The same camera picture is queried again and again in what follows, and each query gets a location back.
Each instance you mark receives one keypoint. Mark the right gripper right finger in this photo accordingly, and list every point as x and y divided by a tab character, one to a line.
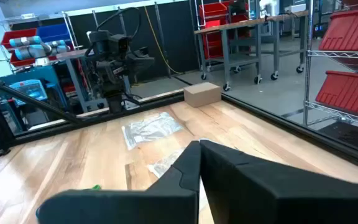
275	202

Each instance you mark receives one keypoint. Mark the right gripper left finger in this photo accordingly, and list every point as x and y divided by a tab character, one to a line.
120	208

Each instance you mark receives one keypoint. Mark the clear plastic zip bag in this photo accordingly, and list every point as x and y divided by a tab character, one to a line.
151	129
166	163

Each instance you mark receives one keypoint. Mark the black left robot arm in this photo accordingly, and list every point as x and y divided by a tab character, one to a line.
114	96

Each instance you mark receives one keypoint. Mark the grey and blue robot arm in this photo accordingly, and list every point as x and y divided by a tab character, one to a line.
33	51

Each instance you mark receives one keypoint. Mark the black stand pole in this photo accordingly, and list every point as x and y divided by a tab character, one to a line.
164	46

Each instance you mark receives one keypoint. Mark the grey leg workbench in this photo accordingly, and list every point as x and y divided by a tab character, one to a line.
79	90

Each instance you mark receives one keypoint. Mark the small cardboard box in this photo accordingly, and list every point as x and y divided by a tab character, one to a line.
202	96

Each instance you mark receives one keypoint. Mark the red plastic bin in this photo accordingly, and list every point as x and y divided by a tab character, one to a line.
17	32
213	40
20	61
213	9
346	93
350	31

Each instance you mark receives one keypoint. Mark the blue plastic bin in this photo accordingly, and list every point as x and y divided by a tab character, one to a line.
53	31

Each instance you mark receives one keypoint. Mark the wooden top workbench on casters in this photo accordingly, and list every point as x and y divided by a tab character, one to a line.
228	28

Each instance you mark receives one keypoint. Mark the blue cabinet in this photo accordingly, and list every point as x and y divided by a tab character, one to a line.
42	74

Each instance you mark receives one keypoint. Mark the light blue device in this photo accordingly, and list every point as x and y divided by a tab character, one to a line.
30	90

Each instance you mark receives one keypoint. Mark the white box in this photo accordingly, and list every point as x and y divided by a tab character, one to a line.
295	8

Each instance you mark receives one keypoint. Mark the grey left arm base plate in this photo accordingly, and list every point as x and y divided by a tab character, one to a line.
132	105

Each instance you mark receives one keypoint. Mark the black aluminium table frame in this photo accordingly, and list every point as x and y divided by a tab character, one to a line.
291	127

